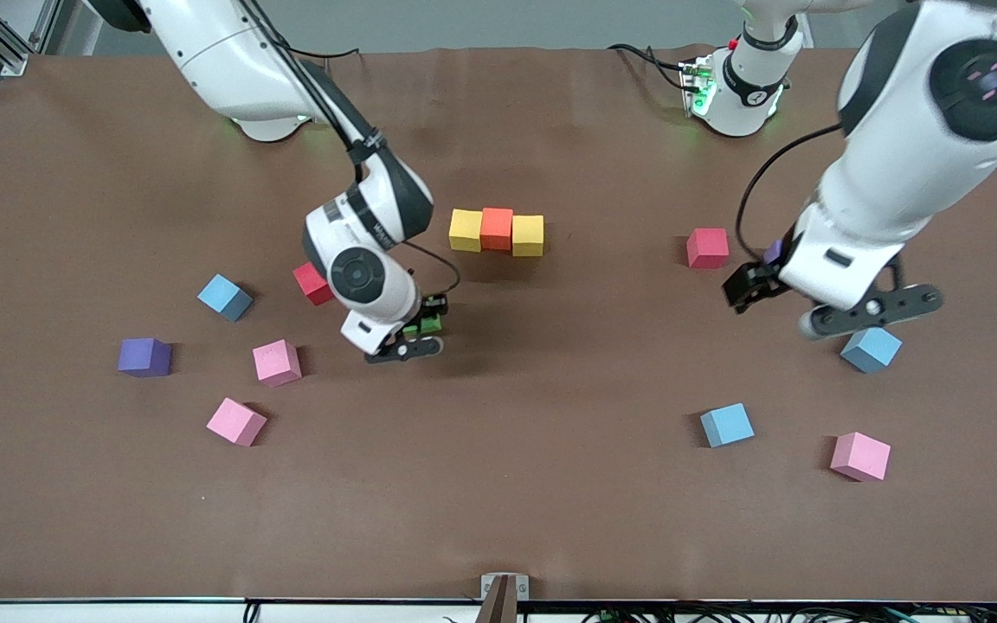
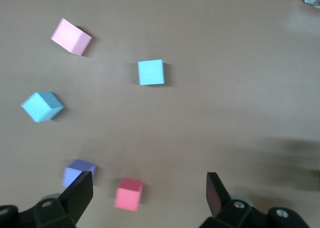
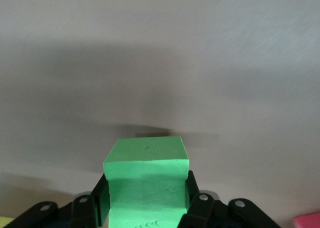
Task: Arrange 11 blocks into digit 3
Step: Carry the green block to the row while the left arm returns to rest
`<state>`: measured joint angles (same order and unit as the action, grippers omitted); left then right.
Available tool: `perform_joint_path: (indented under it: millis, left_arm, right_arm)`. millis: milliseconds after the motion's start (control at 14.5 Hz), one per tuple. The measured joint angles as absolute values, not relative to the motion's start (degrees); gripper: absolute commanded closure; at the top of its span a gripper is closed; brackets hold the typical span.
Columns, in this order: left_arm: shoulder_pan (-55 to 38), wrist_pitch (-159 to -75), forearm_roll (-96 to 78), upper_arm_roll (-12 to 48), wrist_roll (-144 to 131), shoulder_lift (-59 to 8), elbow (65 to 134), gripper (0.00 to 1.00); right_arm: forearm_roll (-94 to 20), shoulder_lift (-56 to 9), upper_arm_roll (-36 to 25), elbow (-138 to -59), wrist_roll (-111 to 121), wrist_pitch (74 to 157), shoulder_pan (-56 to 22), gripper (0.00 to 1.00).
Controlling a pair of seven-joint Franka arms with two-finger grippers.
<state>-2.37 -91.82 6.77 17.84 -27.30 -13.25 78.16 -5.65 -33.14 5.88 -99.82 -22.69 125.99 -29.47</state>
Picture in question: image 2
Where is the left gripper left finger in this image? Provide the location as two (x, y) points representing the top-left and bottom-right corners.
(0, 171), (94, 228)

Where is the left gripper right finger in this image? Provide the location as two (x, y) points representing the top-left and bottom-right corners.
(199, 172), (311, 228)

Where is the violet foam cube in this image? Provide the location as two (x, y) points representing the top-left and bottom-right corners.
(61, 158), (97, 188)

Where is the rose red foam cube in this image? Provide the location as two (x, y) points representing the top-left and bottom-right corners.
(114, 177), (144, 212)

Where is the brown table mat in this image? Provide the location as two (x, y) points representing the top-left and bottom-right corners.
(0, 0), (320, 228)

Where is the light blue foam cube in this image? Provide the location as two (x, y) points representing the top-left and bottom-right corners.
(137, 59), (166, 86)
(20, 91), (65, 124)

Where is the pink foam cube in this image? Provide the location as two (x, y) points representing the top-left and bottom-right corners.
(50, 17), (93, 57)

